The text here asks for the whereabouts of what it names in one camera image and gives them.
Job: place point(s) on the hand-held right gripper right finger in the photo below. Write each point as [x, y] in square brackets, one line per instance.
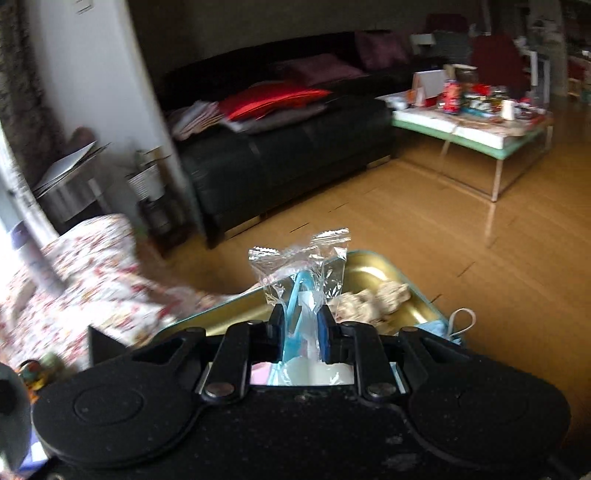
[325, 339]

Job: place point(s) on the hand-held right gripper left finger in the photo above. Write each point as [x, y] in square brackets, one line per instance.
[277, 337]

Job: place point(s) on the pink cloth pouch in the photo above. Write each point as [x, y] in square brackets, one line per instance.
[261, 373]

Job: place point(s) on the teal tin tray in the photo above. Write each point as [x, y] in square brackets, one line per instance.
[221, 318]

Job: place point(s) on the beige lace cloth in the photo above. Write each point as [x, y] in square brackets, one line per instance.
[383, 295]

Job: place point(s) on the clear bag of cotton pads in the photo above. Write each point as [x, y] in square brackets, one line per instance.
[295, 265]

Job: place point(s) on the blue face mask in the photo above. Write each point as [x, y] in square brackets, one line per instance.
[438, 330]

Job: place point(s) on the floral tablecloth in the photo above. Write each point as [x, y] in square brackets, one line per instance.
[92, 277]

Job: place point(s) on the black sofa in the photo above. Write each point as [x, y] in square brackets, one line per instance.
[277, 175]

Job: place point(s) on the dark plant stand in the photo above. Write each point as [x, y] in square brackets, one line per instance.
[159, 221]

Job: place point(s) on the potted plant in white basket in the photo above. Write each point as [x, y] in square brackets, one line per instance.
[145, 182]

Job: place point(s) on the grey cushion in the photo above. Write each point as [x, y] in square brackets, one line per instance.
[277, 119]

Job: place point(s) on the grey metal side table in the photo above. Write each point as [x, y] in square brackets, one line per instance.
[69, 201]

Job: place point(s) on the pink folded blanket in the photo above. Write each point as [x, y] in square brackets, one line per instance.
[194, 117]

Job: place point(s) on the red cushion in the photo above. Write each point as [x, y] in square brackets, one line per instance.
[272, 99]

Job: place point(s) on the white coffee table with clutter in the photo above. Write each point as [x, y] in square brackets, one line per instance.
[485, 134]

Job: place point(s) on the white paper sheets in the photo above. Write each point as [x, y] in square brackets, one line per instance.
[69, 161]

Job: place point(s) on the purple cushion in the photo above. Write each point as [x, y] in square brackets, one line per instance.
[323, 69]
[383, 48]

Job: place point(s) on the red snack tin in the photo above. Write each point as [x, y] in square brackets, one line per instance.
[451, 97]

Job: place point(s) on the white folded card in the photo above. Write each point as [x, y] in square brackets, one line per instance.
[429, 83]

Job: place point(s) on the red chair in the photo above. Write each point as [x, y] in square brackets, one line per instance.
[498, 60]

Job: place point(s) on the patterned curtain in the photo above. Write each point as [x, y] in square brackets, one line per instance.
[18, 69]

